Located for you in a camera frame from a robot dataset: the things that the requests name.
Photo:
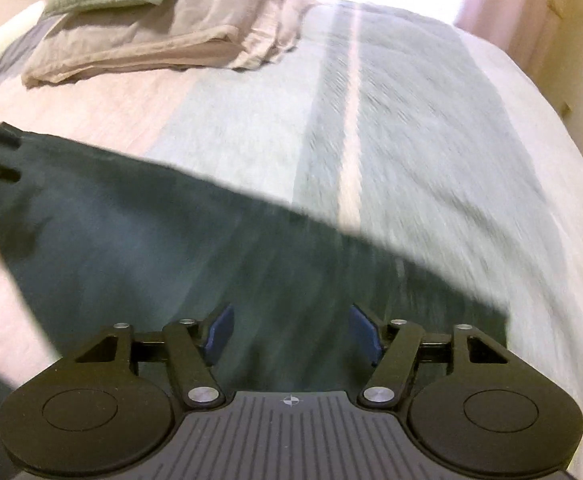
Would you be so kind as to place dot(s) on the dark green pants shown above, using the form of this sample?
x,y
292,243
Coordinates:
x,y
196,240

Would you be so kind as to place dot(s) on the pink folded blanket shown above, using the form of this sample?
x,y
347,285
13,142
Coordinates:
x,y
171,45

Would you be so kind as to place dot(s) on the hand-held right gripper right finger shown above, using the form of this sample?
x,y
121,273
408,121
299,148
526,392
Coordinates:
x,y
364,332

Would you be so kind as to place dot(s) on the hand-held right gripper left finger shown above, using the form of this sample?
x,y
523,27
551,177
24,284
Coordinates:
x,y
221,331

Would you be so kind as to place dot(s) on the bed with pink cover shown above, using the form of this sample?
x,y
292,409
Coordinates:
x,y
421,135

